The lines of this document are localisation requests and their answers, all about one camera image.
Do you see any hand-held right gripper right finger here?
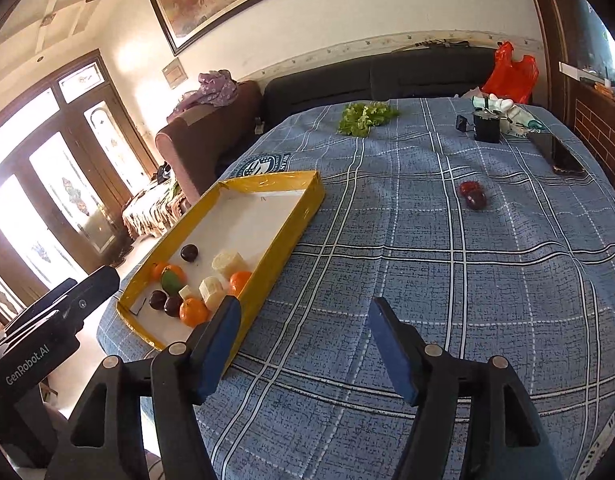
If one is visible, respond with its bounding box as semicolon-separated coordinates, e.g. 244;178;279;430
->
368;296;571;480

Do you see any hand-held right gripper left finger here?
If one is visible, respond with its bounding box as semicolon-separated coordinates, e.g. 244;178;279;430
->
45;295;243;480

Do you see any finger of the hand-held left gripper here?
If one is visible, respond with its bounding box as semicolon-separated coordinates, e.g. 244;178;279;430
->
50;266;121;332
5;277;78;332

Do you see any orange mandarin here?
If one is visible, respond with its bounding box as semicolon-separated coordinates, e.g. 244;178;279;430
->
148;262;187;283
179;298;210;328
229;271;252;297

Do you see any large peeled sugarcane piece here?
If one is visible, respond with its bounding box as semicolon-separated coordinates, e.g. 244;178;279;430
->
198;276;225;312
212;250;250;277

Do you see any yellow cardboard tray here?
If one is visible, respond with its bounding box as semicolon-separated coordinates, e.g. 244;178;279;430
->
116;170;325;366

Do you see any green mango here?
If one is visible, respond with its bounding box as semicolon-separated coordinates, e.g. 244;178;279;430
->
160;270;184;297

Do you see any blue plaid tablecloth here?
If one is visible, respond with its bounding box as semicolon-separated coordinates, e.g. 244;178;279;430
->
96;95;615;480

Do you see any patterned seat blanket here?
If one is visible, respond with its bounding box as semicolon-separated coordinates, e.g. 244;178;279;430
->
122;180;191;238

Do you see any wooden glass door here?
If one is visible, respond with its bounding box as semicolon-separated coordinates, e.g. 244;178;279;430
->
0;49;158;311

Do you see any brown armchair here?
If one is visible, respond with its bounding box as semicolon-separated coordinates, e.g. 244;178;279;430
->
155;80;264;206

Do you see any purple floral cloth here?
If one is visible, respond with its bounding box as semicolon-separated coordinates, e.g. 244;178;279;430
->
174;70;238;113

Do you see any green lettuce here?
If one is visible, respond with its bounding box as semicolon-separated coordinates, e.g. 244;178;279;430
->
336;101;401;138

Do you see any black box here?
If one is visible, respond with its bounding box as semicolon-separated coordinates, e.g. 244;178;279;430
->
471;97;502;144

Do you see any black smartphone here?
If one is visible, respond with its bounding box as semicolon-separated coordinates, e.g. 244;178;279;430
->
526;131;587;177

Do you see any white green plastic bag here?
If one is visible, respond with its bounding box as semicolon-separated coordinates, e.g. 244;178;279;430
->
500;105;551;138

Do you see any red plastic bag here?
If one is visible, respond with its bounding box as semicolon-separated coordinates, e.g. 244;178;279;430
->
481;41;539;105

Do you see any brown wooden cabinet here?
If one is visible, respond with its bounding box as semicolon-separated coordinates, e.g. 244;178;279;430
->
517;0;615;196

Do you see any small wall plaque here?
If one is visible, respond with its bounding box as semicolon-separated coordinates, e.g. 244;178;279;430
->
162;57;189;91

